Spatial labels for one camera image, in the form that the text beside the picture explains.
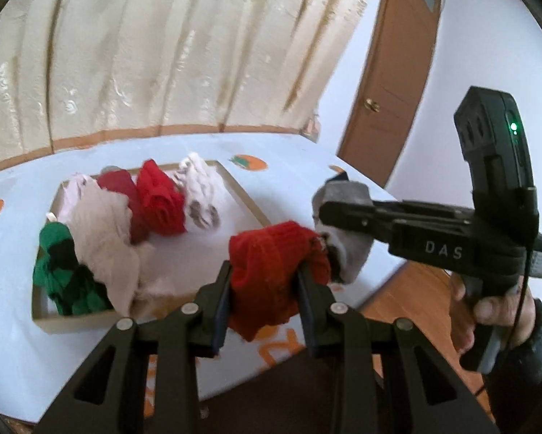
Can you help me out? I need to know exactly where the person's right forearm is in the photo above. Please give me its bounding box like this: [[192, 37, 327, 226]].
[[483, 298, 542, 434]]

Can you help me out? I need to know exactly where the shallow cardboard box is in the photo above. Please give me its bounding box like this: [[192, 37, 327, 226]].
[[31, 159, 272, 335]]

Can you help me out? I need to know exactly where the light grey sock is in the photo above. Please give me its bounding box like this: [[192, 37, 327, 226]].
[[312, 180, 375, 283]]

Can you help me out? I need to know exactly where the beige crinkled underwear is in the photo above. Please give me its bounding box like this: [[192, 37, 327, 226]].
[[67, 184, 141, 319]]

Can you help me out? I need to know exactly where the brown wooden door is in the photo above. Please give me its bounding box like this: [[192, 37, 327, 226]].
[[336, 0, 444, 188]]

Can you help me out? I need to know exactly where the black cable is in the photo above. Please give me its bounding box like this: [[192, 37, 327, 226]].
[[474, 187, 536, 399]]

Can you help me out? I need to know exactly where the cream floral curtain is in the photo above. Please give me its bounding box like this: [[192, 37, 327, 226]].
[[0, 0, 385, 177]]

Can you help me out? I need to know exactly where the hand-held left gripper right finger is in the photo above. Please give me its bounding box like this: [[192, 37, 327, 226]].
[[298, 264, 500, 434]]

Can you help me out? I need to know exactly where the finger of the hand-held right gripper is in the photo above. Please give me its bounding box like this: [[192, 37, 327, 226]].
[[320, 199, 475, 245]]

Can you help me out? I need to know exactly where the red knit sock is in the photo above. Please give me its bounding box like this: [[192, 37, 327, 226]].
[[228, 221, 330, 343]]

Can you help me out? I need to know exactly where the curtain tassel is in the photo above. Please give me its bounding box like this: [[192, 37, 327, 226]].
[[300, 113, 321, 143]]

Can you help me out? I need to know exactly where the white orange-print table cover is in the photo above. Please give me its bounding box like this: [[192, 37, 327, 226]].
[[0, 131, 405, 421]]

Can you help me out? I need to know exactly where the person's right hand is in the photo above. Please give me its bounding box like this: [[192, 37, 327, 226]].
[[449, 277, 536, 358]]

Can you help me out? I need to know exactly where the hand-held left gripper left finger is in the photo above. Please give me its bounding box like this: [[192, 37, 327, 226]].
[[36, 261, 233, 434]]

